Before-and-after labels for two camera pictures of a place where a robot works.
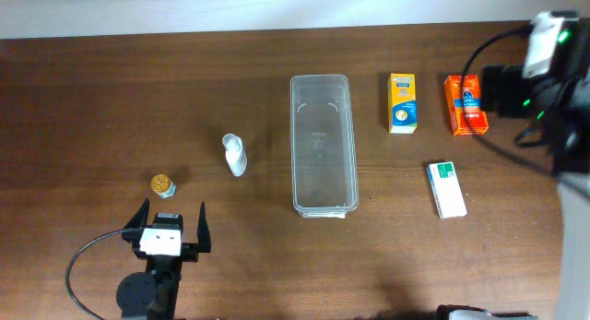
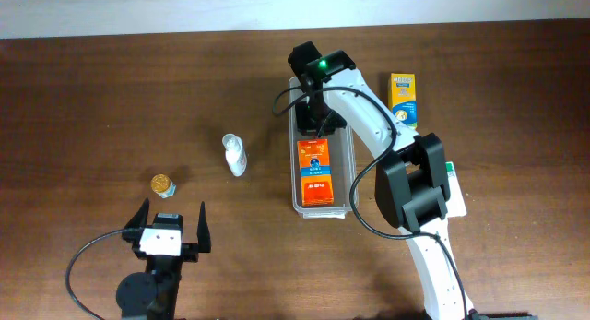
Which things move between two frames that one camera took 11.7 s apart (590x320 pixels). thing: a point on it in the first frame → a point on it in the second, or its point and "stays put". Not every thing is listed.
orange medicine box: [477, 120] → [316, 182]
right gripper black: [509, 79] → [306, 125]
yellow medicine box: [402, 102] stays put
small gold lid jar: [163, 185] stays put
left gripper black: [190, 251] stays put
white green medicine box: [446, 190] stays put
